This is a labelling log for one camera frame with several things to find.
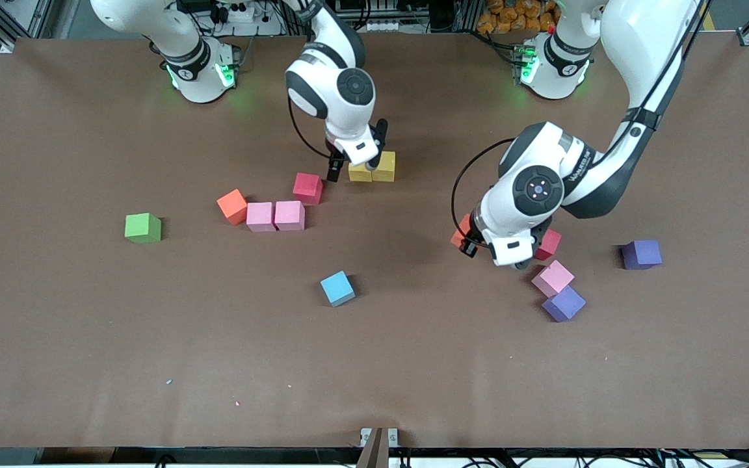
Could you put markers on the blue foam cube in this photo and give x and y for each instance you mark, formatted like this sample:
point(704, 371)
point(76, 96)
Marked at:
point(337, 289)

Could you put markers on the brown table cover sheet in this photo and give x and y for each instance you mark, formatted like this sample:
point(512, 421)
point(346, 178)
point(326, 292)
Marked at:
point(374, 364)

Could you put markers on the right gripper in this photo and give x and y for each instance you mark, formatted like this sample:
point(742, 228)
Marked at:
point(335, 166)

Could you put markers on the small metal bracket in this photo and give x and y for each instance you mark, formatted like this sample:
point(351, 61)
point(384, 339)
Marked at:
point(393, 437)

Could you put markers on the yellow foam cube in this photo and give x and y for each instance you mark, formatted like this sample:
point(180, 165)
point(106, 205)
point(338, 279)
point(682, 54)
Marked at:
point(358, 174)
point(385, 168)

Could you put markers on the green foam cube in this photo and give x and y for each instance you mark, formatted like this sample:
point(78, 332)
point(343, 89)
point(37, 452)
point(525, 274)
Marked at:
point(142, 229)

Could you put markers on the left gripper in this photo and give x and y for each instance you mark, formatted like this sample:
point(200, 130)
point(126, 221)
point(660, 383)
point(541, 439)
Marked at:
point(473, 241)

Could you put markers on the white power strip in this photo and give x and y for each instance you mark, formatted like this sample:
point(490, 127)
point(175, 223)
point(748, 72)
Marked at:
point(241, 13)

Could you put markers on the white connector strip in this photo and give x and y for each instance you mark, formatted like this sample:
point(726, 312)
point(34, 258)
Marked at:
point(384, 26)

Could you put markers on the brown wooden beam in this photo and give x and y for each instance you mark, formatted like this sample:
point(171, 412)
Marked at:
point(374, 452)

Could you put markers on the red foam cube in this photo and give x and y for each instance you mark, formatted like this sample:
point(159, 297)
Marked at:
point(551, 246)
point(307, 187)

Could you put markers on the orange foam cube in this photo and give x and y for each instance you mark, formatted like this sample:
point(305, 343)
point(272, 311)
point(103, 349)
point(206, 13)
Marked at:
point(459, 233)
point(232, 207)

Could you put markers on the pile of orange fruit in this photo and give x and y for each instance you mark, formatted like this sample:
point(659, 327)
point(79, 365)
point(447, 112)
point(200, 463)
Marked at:
point(511, 16)

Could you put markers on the purple foam cube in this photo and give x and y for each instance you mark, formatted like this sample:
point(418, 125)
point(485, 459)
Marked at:
point(564, 305)
point(641, 255)

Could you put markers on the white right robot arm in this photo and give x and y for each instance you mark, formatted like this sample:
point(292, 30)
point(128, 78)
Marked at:
point(335, 97)

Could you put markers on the pink foam cube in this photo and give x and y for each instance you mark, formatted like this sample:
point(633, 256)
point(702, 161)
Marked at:
point(261, 218)
point(553, 279)
point(289, 216)

